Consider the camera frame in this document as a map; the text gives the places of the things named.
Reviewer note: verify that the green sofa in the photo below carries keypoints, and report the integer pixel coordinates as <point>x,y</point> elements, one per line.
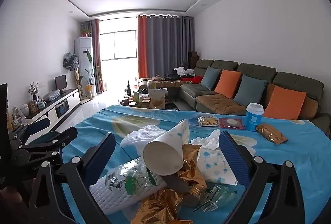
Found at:
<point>206,102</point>

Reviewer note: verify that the white standing air conditioner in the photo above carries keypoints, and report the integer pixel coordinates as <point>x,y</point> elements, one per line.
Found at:
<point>82,58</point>

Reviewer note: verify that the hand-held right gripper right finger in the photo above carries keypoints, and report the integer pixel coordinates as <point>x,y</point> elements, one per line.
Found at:
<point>232,159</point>

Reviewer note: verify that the white tissue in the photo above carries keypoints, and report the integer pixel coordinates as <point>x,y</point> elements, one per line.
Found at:
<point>206,140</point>

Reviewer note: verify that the small blue-grey cushion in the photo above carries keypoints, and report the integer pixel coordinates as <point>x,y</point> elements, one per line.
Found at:
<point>210,78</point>

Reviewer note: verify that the white foam net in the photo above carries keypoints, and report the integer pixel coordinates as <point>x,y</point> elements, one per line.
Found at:
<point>137,138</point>
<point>108,195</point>

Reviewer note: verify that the group of jars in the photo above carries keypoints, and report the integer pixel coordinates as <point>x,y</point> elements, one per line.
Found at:
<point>134,100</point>

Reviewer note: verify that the window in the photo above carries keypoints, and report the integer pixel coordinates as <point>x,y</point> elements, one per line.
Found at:
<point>117,45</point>

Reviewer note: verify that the brown boxes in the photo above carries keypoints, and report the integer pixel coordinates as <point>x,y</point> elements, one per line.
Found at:
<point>192,58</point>

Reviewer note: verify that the red flat packet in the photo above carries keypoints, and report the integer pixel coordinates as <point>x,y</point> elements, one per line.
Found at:
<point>231,123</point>

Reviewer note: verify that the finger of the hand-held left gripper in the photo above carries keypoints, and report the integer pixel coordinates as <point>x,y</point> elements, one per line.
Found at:
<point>66,135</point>
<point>38,124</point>

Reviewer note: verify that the striped red grey curtain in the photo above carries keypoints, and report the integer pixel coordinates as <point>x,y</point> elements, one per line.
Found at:
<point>95,53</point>

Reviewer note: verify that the clear green plastic wrapper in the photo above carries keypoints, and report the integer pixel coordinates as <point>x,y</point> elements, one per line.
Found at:
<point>217,196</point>

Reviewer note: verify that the flower vase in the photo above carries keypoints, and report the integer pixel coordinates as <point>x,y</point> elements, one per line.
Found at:
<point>33,89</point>

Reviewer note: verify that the orange and grey curtain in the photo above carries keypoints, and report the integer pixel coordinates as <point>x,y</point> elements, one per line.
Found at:
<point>165,45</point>

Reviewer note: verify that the pile of clothes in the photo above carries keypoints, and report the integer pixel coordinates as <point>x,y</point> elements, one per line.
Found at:
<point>181,72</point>

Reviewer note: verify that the gold foil wrapper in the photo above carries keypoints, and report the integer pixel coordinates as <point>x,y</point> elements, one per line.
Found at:
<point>191,164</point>
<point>155,207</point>

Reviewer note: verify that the white and black TV cabinet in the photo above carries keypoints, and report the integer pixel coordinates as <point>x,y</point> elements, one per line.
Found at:
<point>66,102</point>

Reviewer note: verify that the picture frame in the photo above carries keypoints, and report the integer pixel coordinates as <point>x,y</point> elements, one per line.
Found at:
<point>33,107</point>

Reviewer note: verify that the clear green printed plastic bag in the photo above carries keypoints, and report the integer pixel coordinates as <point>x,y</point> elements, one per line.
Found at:
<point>134,177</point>

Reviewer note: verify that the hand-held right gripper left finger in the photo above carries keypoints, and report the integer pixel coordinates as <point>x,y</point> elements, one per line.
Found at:
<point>99,162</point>

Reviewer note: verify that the glass ship ornament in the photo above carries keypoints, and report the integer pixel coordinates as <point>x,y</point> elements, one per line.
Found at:
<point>18,116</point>

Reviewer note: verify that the tall leafy plant in vase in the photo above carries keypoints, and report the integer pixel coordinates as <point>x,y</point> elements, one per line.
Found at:
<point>90,79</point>

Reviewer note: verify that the white lidded jar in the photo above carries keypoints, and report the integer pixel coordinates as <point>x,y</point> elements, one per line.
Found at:
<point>24,109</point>

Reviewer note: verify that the brown gold snack wrapper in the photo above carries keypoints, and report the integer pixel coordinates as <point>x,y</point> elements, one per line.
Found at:
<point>271,134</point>

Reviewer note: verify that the small potted plant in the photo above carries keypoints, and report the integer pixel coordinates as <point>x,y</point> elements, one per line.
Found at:
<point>85,32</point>

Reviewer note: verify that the blue printed blanket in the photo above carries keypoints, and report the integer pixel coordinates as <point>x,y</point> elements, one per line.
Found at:
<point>108,120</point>

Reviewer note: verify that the small black monitor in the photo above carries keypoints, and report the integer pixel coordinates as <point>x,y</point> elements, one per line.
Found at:
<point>60,82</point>

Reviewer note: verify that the blue white ceramic jar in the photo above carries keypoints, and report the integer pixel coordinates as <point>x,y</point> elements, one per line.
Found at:
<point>41,104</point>

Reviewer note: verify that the orange cushion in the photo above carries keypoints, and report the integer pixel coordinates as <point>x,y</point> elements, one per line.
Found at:
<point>284,103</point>
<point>227,83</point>

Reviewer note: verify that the covered standing fan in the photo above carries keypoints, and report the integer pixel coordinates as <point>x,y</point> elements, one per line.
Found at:
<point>70,60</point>

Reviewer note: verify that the cracker packet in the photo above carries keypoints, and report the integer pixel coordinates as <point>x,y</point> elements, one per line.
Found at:
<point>207,121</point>

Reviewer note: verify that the dark coffee table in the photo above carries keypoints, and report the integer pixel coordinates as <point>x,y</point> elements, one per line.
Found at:
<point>170,100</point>

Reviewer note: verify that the large blue-grey cushion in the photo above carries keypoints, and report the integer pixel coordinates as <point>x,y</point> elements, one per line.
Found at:
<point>249,90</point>

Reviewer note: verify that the red cloth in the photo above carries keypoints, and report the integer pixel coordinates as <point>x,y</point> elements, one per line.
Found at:
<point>195,79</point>

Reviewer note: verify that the beige paper bag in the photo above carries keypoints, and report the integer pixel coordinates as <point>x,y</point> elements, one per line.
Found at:
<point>157,100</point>

